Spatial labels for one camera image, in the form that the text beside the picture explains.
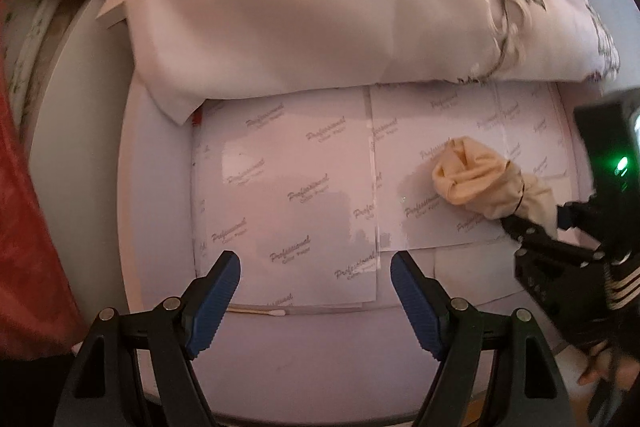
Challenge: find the cotton swab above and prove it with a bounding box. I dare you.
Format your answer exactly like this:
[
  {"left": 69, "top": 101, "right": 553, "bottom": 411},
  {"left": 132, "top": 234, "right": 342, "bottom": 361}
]
[{"left": 227, "top": 306, "right": 290, "bottom": 319}]

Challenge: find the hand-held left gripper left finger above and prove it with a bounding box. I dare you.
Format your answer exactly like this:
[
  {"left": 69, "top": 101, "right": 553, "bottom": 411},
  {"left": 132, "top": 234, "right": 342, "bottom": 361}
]
[{"left": 52, "top": 251, "right": 242, "bottom": 427}]

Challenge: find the glossy printed liner paper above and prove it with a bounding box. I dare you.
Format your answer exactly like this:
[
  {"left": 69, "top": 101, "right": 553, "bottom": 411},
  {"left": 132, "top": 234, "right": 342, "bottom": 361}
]
[
  {"left": 369, "top": 78, "right": 576, "bottom": 253},
  {"left": 191, "top": 92, "right": 382, "bottom": 309}
]

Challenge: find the red blanket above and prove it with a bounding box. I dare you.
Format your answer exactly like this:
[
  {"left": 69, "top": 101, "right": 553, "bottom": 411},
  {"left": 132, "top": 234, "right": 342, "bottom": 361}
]
[{"left": 0, "top": 0, "right": 166, "bottom": 358}]

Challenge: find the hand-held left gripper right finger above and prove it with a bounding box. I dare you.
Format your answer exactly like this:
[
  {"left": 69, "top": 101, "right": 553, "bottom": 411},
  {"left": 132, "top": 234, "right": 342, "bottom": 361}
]
[{"left": 390, "top": 251, "right": 581, "bottom": 427}]

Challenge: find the beige underwear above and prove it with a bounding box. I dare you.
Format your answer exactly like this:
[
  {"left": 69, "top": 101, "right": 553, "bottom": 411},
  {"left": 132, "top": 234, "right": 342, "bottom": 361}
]
[{"left": 431, "top": 136, "right": 559, "bottom": 239}]

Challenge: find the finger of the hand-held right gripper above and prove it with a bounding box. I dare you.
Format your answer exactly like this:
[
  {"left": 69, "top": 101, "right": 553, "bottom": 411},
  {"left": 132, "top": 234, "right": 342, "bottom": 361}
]
[
  {"left": 556, "top": 202, "right": 603, "bottom": 233},
  {"left": 501, "top": 214, "right": 606, "bottom": 265}
]

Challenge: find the person's right hand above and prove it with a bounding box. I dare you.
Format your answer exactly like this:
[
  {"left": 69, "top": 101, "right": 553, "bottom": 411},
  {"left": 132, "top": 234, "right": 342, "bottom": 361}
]
[{"left": 575, "top": 342, "right": 632, "bottom": 390}]

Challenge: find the white floral embroidered cloth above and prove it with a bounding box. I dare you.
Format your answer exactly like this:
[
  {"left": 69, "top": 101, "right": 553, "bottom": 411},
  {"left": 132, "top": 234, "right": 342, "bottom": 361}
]
[{"left": 95, "top": 0, "right": 621, "bottom": 125}]

